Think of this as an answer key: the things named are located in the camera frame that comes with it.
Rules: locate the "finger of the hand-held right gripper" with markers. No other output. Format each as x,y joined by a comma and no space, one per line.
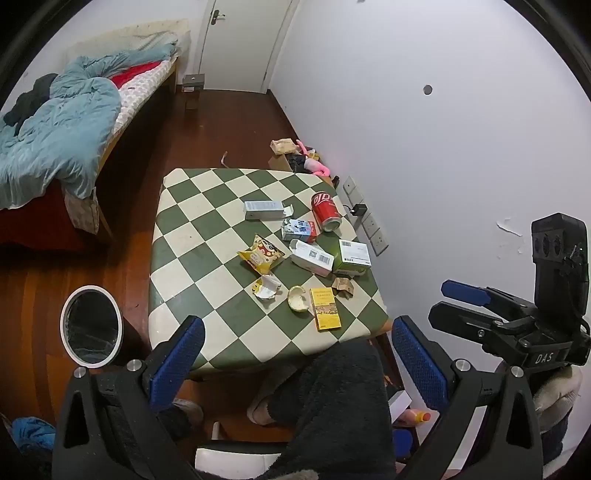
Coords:
464,291
455,318

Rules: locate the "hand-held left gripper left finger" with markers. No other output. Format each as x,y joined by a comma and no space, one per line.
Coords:
178,364

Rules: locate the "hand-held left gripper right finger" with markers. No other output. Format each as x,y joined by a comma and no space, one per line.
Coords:
418,364

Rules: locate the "white-rimmed trash bin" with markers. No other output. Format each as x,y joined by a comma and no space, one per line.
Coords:
90,325

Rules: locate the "brown paper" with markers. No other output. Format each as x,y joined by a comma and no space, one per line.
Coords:
342,285

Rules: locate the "blue milk carton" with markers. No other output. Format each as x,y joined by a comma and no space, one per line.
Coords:
299,229

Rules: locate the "person's right forearm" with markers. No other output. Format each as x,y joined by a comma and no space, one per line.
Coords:
556,392

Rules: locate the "grey slipper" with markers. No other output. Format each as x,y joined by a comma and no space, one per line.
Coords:
265,401
187,410

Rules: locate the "orange capped bottle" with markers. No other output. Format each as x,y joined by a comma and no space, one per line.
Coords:
415,417

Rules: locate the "blue container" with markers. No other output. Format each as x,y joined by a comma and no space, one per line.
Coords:
402,441

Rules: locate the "person's leg in dark pants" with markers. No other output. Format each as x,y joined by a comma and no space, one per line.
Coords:
332,406

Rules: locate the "yellow box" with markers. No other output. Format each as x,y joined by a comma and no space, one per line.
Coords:
325,308

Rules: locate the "white chair seat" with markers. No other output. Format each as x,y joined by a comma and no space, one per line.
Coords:
231,459

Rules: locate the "green checkered table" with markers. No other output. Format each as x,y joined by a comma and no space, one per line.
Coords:
207,258

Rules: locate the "torn white yellow wrapper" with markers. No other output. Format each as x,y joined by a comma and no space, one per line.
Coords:
265,288

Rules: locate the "green and white box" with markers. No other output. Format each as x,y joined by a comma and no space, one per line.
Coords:
351,256

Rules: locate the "black charger plug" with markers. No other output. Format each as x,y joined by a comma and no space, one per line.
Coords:
358,210

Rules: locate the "cream paper cup piece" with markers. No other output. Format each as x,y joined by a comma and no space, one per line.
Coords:
298,300

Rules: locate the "yellow snack packet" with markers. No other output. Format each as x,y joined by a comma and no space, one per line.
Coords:
261,254

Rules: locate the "white box with blue print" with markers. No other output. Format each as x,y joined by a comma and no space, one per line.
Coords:
311,257

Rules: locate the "red soda can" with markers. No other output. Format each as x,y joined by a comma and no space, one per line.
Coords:
325,211

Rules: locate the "blue cloth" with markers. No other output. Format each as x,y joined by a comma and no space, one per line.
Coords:
32,431

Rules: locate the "small grey-white box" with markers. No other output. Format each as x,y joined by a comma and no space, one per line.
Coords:
264,210

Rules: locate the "crumpled brown paper bag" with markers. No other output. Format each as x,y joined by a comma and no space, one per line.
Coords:
284,146

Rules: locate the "wooden bed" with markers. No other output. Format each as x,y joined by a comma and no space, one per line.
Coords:
134,120

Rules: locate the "light blue quilt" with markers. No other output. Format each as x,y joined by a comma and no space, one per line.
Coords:
69,124

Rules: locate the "grey small stool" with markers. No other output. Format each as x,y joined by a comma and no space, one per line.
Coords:
193,83

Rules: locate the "red blanket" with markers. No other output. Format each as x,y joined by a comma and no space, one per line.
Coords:
134,74

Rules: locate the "dark clothing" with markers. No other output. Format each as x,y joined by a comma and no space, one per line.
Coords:
30,99

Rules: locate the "white door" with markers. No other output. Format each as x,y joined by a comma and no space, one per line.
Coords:
240,44

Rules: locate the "wall socket strip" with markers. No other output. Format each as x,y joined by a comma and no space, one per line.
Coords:
367,217

